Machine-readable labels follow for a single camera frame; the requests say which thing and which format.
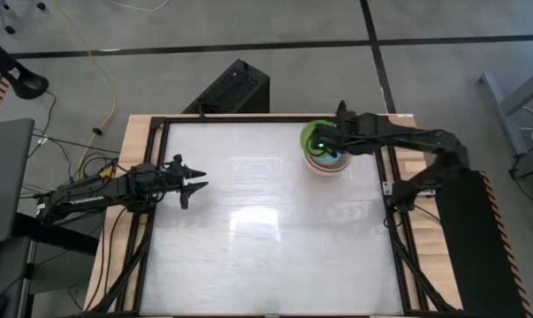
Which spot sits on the black aluminium table frame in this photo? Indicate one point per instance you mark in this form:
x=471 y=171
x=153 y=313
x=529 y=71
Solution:
x=160 y=176

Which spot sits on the black chair caster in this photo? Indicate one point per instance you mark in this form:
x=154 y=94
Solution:
x=41 y=5
x=10 y=29

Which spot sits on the pink bowl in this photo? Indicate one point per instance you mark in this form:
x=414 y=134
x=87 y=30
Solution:
x=328 y=172

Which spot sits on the grey desk top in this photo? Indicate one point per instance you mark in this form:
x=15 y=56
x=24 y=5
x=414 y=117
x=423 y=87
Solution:
x=5 y=176

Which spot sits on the black stand with round base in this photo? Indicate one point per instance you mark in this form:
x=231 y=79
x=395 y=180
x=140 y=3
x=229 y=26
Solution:
x=25 y=81

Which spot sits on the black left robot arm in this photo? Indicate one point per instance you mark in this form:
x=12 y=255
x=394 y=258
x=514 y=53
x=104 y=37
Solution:
x=102 y=190

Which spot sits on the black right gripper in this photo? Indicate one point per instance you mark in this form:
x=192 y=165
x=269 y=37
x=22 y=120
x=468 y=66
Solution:
x=343 y=132

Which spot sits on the orange patterned bowl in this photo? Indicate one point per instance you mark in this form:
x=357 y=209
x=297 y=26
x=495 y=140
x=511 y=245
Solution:
x=340 y=162

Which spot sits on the black tower with orange stripes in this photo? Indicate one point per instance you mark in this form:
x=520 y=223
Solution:
x=474 y=247

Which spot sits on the grey metal table leg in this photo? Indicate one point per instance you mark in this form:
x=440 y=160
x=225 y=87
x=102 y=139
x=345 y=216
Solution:
x=513 y=101

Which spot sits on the silver corner bracket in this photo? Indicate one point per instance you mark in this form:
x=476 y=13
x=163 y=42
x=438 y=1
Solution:
x=387 y=187

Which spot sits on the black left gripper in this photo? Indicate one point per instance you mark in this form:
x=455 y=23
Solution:
x=174 y=174

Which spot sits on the green plastic bowl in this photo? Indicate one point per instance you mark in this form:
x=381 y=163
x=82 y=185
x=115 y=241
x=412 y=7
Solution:
x=304 y=137

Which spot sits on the black computer tower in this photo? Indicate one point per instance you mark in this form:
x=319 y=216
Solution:
x=230 y=90

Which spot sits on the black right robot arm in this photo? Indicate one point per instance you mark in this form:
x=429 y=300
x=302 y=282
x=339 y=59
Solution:
x=425 y=139

